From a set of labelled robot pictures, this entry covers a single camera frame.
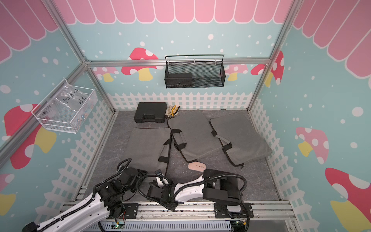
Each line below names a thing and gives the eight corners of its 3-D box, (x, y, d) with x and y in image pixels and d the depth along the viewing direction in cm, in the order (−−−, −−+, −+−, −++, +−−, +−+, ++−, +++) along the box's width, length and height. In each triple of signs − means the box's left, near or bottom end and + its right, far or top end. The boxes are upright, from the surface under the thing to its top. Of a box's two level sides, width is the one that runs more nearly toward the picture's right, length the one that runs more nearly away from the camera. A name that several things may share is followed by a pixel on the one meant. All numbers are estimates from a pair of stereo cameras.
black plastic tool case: (135, 124, 114) (132, 119, 109) (140, 108, 126) (138, 102, 121) (164, 124, 114) (163, 119, 109) (167, 108, 126) (166, 102, 121)
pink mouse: (187, 169, 91) (187, 167, 89) (189, 161, 94) (189, 160, 92) (205, 172, 89) (205, 170, 87) (206, 165, 92) (206, 163, 90)
